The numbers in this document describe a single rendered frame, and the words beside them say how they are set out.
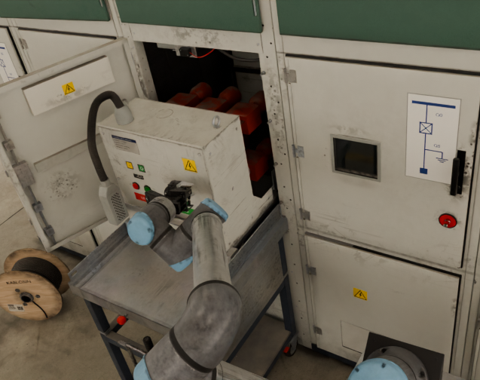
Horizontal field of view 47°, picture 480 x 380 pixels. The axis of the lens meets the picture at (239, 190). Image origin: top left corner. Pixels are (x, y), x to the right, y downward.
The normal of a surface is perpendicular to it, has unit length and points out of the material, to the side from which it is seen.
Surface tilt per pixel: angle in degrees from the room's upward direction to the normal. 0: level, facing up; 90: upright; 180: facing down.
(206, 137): 0
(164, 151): 90
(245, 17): 90
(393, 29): 90
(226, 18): 90
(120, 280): 0
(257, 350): 0
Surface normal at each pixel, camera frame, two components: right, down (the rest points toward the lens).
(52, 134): 0.60, 0.40
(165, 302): -0.15, -0.80
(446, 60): -0.53, 0.57
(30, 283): -0.06, 0.60
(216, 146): 0.83, 0.21
